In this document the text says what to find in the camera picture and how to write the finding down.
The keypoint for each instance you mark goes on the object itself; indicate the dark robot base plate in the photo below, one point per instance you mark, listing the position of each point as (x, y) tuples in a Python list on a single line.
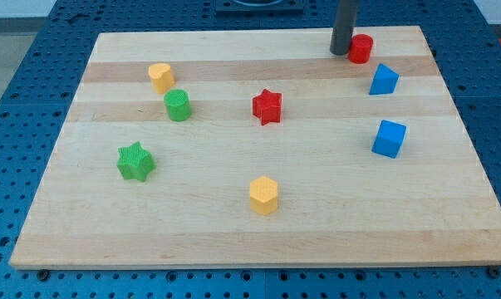
[(237, 6)]

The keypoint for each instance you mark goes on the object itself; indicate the red star block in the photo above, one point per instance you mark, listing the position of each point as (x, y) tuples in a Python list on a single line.
[(267, 107)]

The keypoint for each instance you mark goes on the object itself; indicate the green cylinder block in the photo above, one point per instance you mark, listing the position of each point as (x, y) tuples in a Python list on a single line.
[(177, 105)]

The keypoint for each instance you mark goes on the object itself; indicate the yellow heart block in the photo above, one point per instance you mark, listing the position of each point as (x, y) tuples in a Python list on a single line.
[(161, 77)]

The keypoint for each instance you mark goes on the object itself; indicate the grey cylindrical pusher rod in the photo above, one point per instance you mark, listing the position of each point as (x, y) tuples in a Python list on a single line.
[(345, 20)]

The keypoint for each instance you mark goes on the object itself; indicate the green star block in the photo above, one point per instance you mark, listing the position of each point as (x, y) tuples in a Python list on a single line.
[(135, 162)]

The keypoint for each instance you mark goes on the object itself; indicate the red cylinder block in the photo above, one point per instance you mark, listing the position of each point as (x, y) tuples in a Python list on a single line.
[(360, 49)]

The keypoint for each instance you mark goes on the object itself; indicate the blue cube block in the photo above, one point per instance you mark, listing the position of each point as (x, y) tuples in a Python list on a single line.
[(389, 139)]

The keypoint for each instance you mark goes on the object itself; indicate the yellow hexagon block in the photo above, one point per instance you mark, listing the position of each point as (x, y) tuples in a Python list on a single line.
[(263, 194)]

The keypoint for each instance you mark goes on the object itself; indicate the wooden board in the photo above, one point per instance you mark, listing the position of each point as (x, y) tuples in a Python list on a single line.
[(339, 203)]

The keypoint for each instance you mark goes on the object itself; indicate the blue triangle block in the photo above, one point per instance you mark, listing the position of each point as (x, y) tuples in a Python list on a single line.
[(384, 81)]

